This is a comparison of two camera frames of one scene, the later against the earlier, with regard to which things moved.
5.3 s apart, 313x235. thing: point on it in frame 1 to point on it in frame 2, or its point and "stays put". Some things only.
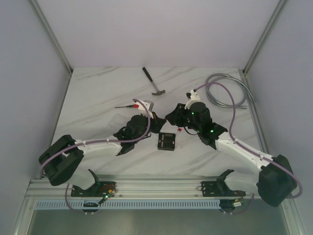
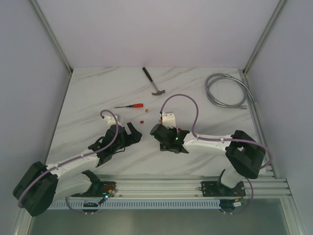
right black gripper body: (195, 127) to (174, 129)
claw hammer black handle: (158, 92) stays put
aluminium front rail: (164, 187) stays put
